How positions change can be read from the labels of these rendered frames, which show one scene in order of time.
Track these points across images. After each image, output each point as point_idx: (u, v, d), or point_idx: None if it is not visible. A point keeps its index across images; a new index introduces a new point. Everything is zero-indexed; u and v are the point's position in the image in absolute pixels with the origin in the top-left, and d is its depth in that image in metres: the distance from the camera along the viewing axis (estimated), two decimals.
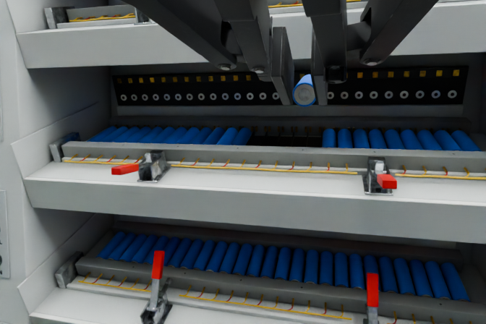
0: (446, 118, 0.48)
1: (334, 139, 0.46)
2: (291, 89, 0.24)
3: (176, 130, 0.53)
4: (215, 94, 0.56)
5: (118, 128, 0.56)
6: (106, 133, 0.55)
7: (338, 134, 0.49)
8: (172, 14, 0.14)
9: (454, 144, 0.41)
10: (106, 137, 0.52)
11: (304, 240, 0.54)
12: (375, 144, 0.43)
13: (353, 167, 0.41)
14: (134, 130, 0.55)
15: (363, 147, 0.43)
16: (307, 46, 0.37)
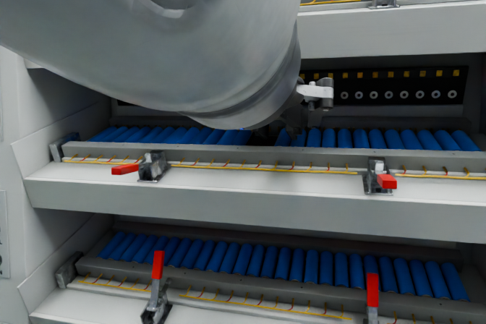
0: (446, 118, 0.48)
1: (334, 139, 0.46)
2: None
3: (176, 130, 0.53)
4: None
5: (118, 128, 0.56)
6: (106, 133, 0.55)
7: (338, 134, 0.49)
8: None
9: (454, 144, 0.41)
10: (106, 137, 0.52)
11: (304, 240, 0.54)
12: (375, 144, 0.43)
13: (353, 167, 0.41)
14: (134, 130, 0.55)
15: (363, 147, 0.43)
16: (307, 46, 0.37)
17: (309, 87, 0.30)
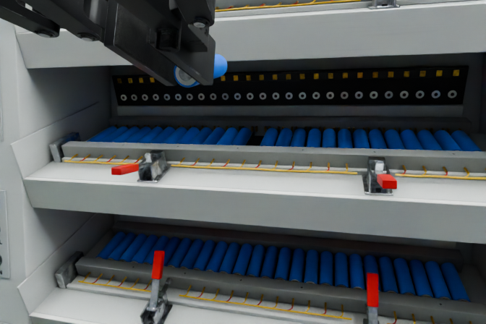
0: (446, 118, 0.48)
1: (334, 139, 0.46)
2: None
3: (176, 130, 0.53)
4: (215, 94, 0.56)
5: (118, 128, 0.56)
6: (106, 133, 0.55)
7: (338, 134, 0.49)
8: None
9: (454, 144, 0.41)
10: (106, 137, 0.52)
11: (304, 240, 0.54)
12: (375, 144, 0.43)
13: (353, 167, 0.41)
14: (134, 130, 0.55)
15: (363, 147, 0.43)
16: (307, 46, 0.37)
17: None
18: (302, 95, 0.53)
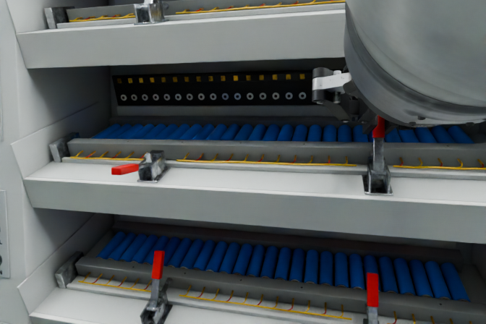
0: None
1: (334, 134, 0.48)
2: None
3: (179, 126, 0.54)
4: (215, 94, 0.56)
5: (122, 125, 0.57)
6: (110, 130, 0.56)
7: (338, 129, 0.50)
8: (340, 108, 0.28)
9: (450, 139, 0.43)
10: (111, 134, 0.54)
11: (304, 240, 0.54)
12: None
13: (352, 160, 0.42)
14: (137, 127, 0.56)
15: (361, 142, 0.44)
16: (307, 46, 0.37)
17: (340, 97, 0.26)
18: (302, 95, 0.53)
